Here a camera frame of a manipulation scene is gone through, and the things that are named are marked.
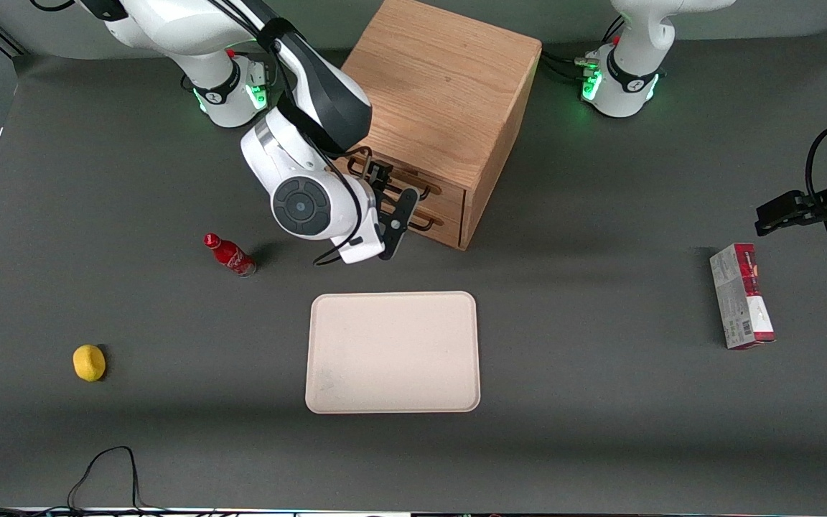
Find red soda bottle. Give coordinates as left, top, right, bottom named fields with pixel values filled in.
left=203, top=233, right=257, bottom=278

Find grey red carton box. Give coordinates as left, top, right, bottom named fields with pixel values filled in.
left=709, top=243, right=777, bottom=350

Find black left base cables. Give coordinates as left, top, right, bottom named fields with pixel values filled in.
left=540, top=49, right=597, bottom=82

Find black looped table cable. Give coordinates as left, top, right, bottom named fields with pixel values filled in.
left=67, top=446, right=144, bottom=513

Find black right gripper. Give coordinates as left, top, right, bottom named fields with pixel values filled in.
left=365, top=161, right=420, bottom=261

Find beige plastic tray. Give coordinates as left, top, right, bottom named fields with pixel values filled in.
left=305, top=291, right=481, bottom=414

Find yellow lemon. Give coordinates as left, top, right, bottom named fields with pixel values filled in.
left=73, top=344, right=107, bottom=382

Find wooden drawer cabinet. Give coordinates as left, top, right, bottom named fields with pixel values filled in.
left=335, top=0, right=543, bottom=251

